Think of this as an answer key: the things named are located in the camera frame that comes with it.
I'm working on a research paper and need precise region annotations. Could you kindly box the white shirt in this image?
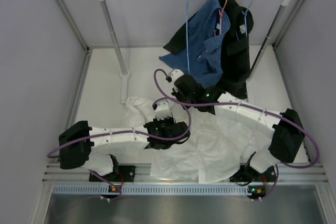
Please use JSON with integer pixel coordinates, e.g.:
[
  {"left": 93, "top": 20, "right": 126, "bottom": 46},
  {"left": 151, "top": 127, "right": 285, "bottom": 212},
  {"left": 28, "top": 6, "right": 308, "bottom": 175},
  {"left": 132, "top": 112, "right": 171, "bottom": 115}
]
[{"left": 117, "top": 109, "right": 259, "bottom": 184}]

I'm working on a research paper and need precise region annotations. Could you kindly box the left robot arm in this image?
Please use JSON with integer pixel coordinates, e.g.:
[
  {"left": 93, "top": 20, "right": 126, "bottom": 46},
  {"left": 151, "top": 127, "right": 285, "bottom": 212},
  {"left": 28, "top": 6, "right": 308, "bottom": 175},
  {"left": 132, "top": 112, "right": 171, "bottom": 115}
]
[{"left": 59, "top": 117, "right": 190, "bottom": 182}]

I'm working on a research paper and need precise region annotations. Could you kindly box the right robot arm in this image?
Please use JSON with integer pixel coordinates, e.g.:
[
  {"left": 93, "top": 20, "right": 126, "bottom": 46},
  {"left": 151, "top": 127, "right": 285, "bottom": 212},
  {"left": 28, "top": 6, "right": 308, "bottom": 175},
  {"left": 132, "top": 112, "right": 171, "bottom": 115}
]
[{"left": 166, "top": 70, "right": 305, "bottom": 181}]

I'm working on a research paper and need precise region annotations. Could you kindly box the black shirt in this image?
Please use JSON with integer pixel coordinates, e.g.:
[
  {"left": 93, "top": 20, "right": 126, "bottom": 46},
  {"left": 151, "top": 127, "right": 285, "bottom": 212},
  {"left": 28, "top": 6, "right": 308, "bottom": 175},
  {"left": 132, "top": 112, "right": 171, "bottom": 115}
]
[{"left": 164, "top": 0, "right": 250, "bottom": 99}]

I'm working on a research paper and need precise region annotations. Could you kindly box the blue checked shirt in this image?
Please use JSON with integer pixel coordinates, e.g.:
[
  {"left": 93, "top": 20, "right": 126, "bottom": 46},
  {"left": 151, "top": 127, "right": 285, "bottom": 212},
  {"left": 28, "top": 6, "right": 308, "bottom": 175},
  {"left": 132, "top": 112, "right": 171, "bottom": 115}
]
[{"left": 159, "top": 0, "right": 230, "bottom": 88}]

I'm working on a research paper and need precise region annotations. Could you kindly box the blue hanger under black shirt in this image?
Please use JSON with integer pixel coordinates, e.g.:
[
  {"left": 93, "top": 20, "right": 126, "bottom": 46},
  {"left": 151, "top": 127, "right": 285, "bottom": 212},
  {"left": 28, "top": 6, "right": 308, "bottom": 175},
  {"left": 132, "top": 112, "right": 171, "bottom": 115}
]
[{"left": 234, "top": 0, "right": 254, "bottom": 41}]

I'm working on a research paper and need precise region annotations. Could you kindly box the empty light blue hanger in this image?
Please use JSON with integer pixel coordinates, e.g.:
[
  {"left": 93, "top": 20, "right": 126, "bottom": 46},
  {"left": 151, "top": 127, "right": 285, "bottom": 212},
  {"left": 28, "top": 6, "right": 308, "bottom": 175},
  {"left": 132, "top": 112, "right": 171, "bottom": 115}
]
[{"left": 185, "top": 0, "right": 191, "bottom": 74}]

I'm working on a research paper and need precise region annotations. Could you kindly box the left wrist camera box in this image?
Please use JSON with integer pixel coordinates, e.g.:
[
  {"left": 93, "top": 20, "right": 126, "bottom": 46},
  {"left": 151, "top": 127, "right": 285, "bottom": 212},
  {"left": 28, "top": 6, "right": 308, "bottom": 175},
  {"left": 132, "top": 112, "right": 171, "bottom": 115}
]
[{"left": 153, "top": 99, "right": 173, "bottom": 120}]

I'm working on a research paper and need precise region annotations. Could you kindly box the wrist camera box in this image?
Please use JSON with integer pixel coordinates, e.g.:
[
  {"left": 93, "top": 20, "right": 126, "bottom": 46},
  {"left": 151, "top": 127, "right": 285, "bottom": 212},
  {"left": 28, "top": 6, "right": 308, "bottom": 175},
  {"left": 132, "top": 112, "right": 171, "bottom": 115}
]
[
  {"left": 165, "top": 69, "right": 184, "bottom": 83},
  {"left": 153, "top": 99, "right": 173, "bottom": 120}
]

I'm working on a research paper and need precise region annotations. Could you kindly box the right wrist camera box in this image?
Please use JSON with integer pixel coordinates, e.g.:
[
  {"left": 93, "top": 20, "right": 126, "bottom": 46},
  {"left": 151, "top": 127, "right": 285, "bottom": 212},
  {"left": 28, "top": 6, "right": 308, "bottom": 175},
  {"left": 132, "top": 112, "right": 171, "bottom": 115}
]
[{"left": 165, "top": 69, "right": 184, "bottom": 83}]

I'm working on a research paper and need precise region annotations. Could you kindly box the pink wire hanger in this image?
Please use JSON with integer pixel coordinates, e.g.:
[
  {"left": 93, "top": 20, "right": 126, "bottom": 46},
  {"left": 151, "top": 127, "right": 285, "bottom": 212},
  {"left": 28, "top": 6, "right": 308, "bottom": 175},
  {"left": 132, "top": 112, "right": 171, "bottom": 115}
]
[{"left": 214, "top": 0, "right": 228, "bottom": 36}]

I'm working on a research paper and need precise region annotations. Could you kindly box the perforated cable duct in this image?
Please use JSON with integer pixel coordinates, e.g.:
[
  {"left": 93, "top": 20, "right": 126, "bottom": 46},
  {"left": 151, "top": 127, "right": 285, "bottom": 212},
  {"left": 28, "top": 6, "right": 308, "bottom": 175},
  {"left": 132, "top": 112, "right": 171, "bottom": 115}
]
[{"left": 52, "top": 184, "right": 253, "bottom": 196}]

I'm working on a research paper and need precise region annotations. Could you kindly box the aluminium frame post right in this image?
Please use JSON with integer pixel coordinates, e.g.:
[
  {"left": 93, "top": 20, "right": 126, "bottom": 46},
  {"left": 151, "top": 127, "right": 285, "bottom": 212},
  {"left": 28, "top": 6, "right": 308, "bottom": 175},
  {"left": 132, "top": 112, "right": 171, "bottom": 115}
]
[{"left": 272, "top": 0, "right": 306, "bottom": 51}]

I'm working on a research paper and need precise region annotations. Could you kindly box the aluminium frame post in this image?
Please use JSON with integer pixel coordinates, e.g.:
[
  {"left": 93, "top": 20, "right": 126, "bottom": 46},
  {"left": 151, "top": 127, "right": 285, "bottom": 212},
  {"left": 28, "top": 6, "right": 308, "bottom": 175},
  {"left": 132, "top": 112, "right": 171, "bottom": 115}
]
[
  {"left": 272, "top": 0, "right": 306, "bottom": 51},
  {"left": 38, "top": 0, "right": 91, "bottom": 51}
]

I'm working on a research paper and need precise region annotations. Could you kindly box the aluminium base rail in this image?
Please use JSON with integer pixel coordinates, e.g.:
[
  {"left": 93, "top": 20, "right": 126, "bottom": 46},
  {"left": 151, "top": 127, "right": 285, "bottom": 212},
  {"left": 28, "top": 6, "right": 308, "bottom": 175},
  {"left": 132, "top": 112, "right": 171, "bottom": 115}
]
[{"left": 43, "top": 163, "right": 328, "bottom": 184}]

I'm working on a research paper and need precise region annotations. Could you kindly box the aluminium frame post left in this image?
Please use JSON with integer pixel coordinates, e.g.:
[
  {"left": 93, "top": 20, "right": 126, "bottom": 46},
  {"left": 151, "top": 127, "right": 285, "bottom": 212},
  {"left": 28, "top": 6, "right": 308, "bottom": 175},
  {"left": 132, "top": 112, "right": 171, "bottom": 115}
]
[{"left": 38, "top": 0, "right": 91, "bottom": 51}]

